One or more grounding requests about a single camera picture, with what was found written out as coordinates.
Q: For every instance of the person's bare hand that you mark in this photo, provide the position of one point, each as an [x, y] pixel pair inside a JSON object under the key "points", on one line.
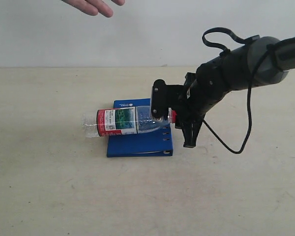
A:
{"points": [[91, 7]]}

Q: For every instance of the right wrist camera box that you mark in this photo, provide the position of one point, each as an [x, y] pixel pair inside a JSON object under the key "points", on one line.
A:
{"points": [[158, 100]]}

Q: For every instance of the clear water bottle red cap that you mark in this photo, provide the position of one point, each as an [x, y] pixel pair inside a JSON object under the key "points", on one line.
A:
{"points": [[124, 121]]}

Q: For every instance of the blue ring binder notebook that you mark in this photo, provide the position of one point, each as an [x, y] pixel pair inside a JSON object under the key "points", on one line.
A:
{"points": [[157, 143]]}

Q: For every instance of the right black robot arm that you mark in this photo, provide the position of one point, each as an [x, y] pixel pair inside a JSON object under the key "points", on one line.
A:
{"points": [[260, 61]]}

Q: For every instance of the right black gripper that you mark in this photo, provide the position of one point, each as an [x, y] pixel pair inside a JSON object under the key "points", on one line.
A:
{"points": [[201, 91]]}

